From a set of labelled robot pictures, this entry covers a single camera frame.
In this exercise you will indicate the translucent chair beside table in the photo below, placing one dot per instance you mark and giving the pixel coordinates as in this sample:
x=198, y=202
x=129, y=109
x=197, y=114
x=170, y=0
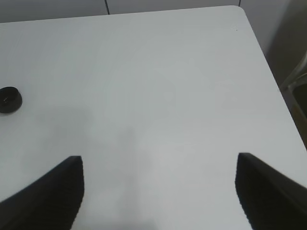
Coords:
x=295, y=85

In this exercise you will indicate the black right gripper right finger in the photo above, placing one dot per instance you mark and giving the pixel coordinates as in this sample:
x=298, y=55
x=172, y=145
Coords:
x=269, y=199

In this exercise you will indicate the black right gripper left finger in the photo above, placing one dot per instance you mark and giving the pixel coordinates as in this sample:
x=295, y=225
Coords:
x=52, y=202

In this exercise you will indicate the small black teacup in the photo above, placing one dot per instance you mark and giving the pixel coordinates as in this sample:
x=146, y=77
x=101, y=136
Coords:
x=10, y=100

